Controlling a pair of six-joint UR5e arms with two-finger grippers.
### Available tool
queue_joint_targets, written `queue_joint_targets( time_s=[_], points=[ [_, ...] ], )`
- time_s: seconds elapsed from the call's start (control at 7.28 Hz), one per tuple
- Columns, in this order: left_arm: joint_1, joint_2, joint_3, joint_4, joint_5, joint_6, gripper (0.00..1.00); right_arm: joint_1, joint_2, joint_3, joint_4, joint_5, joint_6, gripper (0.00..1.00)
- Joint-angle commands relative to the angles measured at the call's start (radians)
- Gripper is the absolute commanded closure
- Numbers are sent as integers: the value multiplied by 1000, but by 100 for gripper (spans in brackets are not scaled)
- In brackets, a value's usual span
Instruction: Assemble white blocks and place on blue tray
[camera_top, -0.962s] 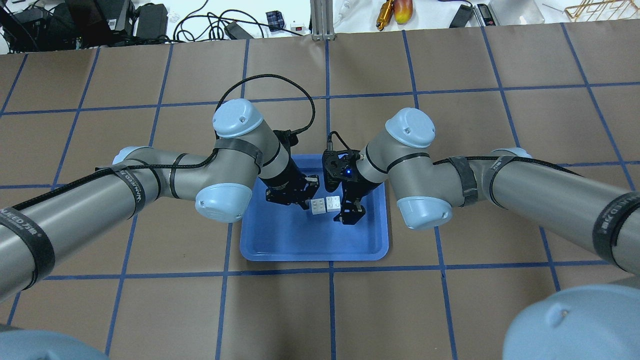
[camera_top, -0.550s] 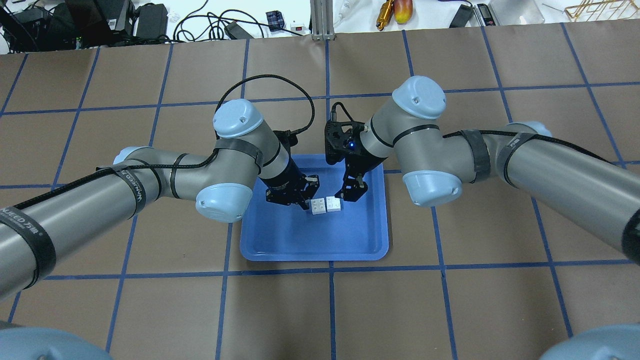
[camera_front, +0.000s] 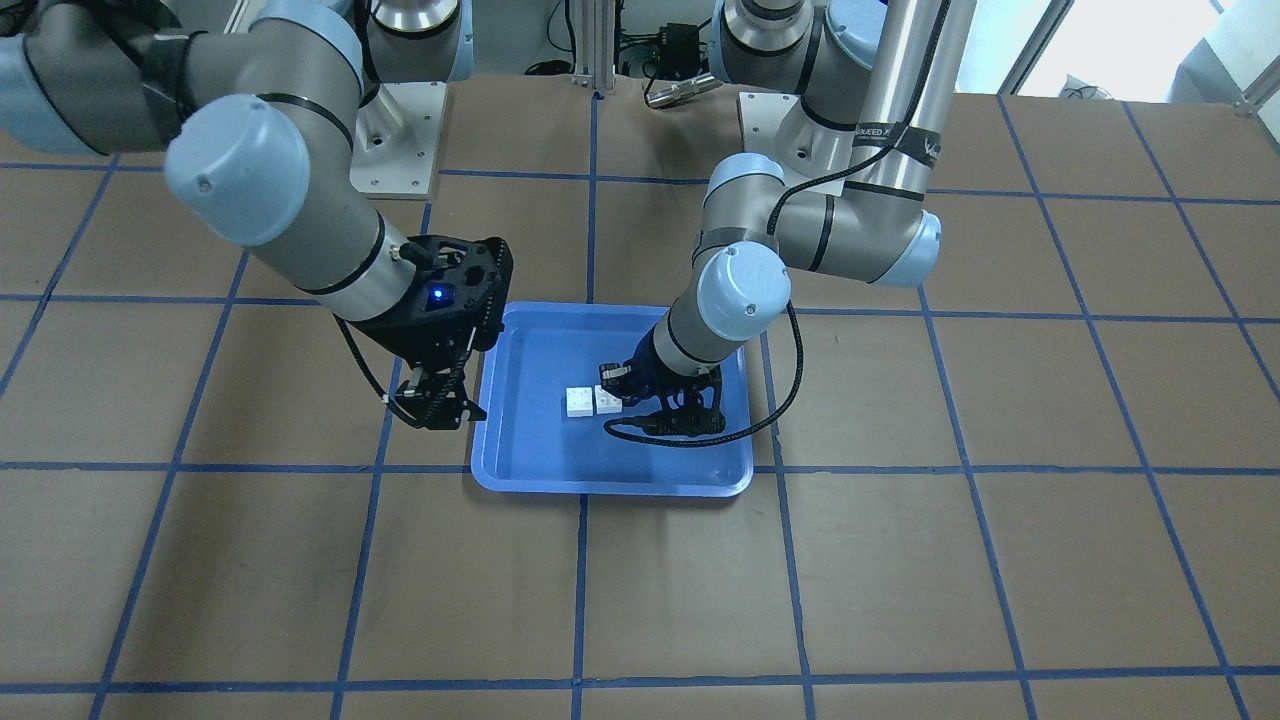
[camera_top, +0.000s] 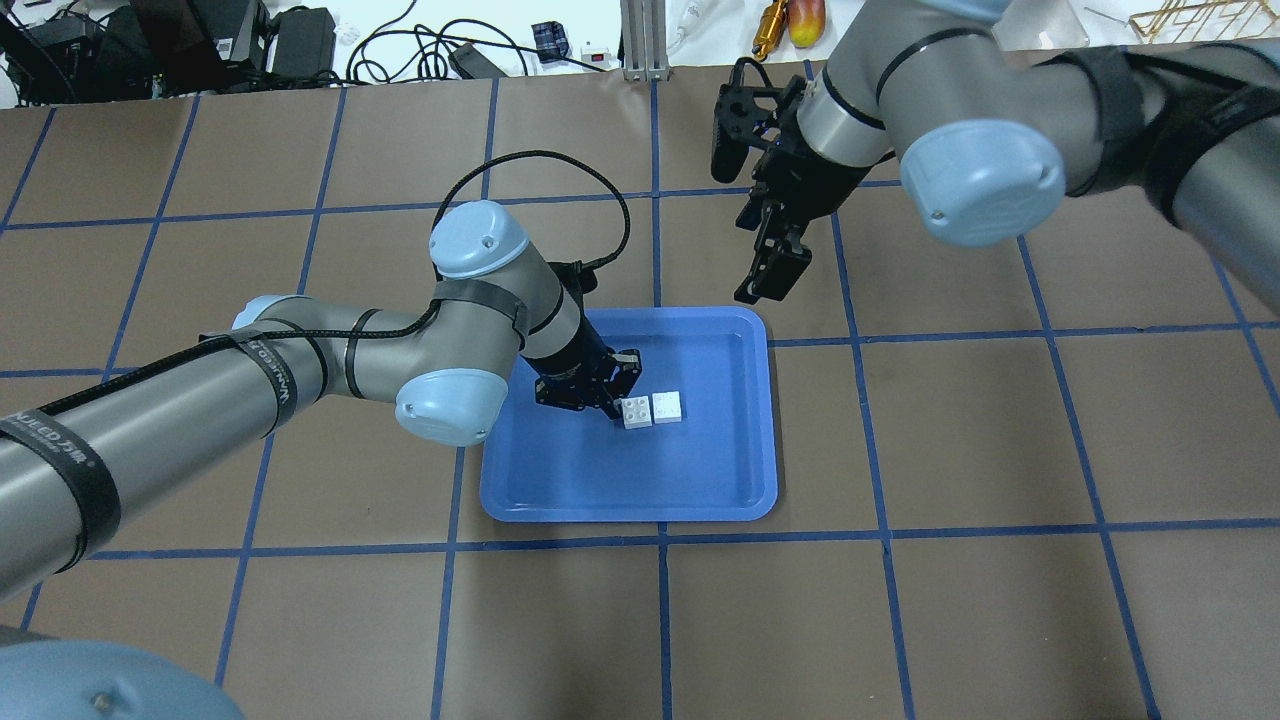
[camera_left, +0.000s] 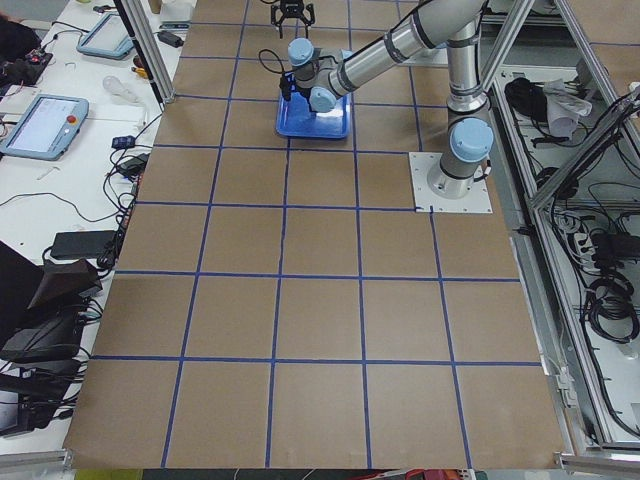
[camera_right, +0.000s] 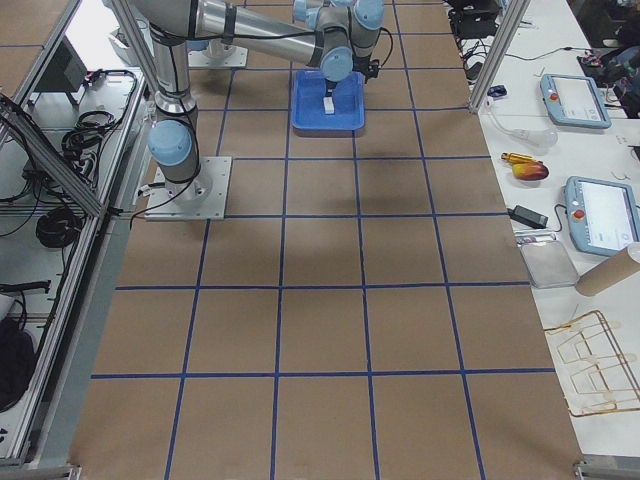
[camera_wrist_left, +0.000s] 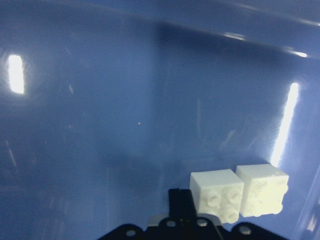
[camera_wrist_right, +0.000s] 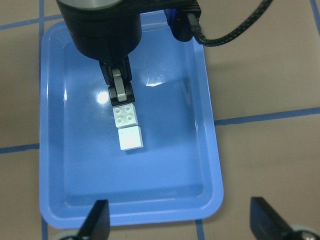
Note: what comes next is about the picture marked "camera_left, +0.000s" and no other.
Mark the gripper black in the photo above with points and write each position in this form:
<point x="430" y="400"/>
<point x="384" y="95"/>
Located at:
<point x="291" y="10"/>
<point x="300" y="89"/>

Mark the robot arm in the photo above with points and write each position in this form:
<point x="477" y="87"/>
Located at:
<point x="323" y="76"/>

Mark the blue plastic tray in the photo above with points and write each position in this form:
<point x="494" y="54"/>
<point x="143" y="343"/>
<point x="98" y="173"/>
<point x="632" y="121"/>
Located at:
<point x="295" y="120"/>

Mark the black power brick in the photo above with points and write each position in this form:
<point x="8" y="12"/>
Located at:
<point x="170" y="39"/>

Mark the small blue device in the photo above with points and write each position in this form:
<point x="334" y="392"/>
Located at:
<point x="123" y="142"/>

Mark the far teach pendant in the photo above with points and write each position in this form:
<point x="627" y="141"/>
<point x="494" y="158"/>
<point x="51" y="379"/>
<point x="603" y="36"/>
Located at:
<point x="107" y="39"/>

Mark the teach pendant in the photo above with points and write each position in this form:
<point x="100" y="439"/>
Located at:
<point x="107" y="39"/>
<point x="48" y="127"/>

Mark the near teach pendant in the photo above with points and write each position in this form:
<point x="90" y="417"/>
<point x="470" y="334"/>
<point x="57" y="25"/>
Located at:
<point x="48" y="127"/>

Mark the black flat adapter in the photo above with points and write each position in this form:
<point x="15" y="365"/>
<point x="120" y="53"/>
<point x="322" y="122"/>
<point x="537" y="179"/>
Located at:
<point x="81" y="244"/>

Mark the aluminium frame post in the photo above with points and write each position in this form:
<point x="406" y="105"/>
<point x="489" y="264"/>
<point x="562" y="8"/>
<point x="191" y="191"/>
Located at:
<point x="140" y="32"/>

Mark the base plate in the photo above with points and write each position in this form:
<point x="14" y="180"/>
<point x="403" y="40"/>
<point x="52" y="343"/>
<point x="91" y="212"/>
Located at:
<point x="435" y="192"/>

